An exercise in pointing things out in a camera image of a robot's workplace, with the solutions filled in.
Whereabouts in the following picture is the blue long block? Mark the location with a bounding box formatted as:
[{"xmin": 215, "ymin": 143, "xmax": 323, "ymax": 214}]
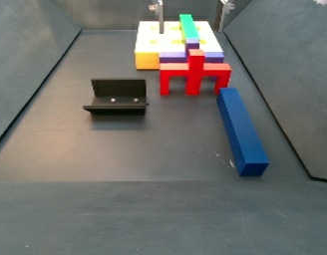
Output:
[{"xmin": 216, "ymin": 88, "xmax": 268, "ymax": 176}]

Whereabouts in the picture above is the yellow slotted board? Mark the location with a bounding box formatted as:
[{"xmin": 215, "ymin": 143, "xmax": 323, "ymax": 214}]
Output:
[{"xmin": 134, "ymin": 21, "xmax": 224, "ymax": 70}]

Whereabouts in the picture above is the red cross-shaped block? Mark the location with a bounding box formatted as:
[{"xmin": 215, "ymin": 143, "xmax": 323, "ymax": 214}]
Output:
[{"xmin": 160, "ymin": 55, "xmax": 231, "ymax": 96}]

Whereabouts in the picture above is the purple cross-shaped block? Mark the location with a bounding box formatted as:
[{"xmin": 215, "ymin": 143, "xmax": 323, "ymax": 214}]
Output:
[{"xmin": 158, "ymin": 38, "xmax": 224, "ymax": 63}]

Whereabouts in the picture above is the green long block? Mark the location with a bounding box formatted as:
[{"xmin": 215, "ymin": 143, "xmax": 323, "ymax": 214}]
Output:
[{"xmin": 179, "ymin": 14, "xmax": 199, "ymax": 40}]

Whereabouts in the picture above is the black angle bracket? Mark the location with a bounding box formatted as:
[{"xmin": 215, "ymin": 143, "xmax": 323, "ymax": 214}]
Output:
[{"xmin": 84, "ymin": 78, "xmax": 148, "ymax": 114}]

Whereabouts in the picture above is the left metal mounting post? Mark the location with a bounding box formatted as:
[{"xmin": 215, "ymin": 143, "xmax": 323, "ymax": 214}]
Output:
[{"xmin": 149, "ymin": 0, "xmax": 164, "ymax": 33}]

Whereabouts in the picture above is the metal mounting post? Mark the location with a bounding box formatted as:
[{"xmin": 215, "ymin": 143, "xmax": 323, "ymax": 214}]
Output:
[
  {"xmin": 217, "ymin": 0, "xmax": 235, "ymax": 31},
  {"xmin": 149, "ymin": 0, "xmax": 164, "ymax": 33}
]

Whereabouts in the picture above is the right metal mounting post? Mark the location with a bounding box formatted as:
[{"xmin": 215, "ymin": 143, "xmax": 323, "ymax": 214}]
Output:
[{"xmin": 217, "ymin": 0, "xmax": 235, "ymax": 31}]

